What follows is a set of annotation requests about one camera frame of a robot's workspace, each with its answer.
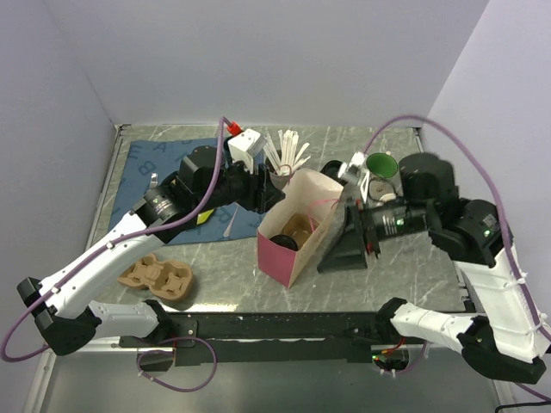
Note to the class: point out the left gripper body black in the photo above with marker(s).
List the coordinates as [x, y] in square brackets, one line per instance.
[256, 197]

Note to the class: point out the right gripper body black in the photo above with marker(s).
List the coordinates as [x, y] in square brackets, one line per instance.
[361, 215]

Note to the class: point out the brown cardboard cup carrier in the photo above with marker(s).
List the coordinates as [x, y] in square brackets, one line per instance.
[169, 280]
[300, 227]

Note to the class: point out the black plastic cup lid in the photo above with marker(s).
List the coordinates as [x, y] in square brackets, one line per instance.
[285, 241]

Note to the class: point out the pink paper gift bag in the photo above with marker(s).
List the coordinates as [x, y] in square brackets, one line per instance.
[309, 192]

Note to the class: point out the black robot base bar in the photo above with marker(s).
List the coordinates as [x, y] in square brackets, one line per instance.
[280, 336]

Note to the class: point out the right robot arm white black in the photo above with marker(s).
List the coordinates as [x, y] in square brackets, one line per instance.
[508, 340]

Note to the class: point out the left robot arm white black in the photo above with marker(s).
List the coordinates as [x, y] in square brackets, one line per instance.
[63, 305]

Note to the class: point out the silver spoon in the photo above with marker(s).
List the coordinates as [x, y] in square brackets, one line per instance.
[228, 230]

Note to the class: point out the stack of black lids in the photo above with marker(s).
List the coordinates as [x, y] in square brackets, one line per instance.
[331, 169]

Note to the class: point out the green inside ceramic mug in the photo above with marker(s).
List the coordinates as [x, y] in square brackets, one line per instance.
[382, 169]

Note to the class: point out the yellow dotted plate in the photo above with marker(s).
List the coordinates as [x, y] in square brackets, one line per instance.
[202, 218]

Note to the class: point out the silver fork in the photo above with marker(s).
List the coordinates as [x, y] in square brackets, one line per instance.
[153, 180]

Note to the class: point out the blue alphabet placemat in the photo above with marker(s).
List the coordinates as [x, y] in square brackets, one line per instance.
[164, 157]

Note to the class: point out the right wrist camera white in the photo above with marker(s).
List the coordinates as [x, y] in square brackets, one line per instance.
[356, 173]

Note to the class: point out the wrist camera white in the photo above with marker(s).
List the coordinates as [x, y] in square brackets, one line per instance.
[356, 173]
[246, 147]

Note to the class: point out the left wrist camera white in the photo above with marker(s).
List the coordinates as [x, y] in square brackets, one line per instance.
[246, 147]

